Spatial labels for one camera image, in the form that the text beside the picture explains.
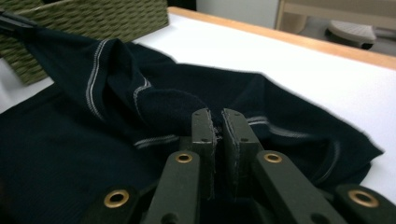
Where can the dark navy knit vest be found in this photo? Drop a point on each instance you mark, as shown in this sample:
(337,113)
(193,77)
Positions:
(77,155)

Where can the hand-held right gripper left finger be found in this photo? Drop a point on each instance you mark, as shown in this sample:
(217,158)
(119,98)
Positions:
(204,140)

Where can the grey dome-shaped object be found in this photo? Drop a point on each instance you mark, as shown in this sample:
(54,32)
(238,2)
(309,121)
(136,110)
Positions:
(351,34)

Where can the green woven basket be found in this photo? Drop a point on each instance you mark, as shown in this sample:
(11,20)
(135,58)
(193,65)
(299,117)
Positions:
(93,21)

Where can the light wooden desk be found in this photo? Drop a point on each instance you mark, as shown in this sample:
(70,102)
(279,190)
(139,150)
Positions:
(342,7)

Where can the wooden table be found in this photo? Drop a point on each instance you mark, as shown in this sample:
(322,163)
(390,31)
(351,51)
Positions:
(280,34)

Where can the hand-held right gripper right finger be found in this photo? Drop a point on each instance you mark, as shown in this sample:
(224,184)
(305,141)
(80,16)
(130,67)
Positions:
(239,146)

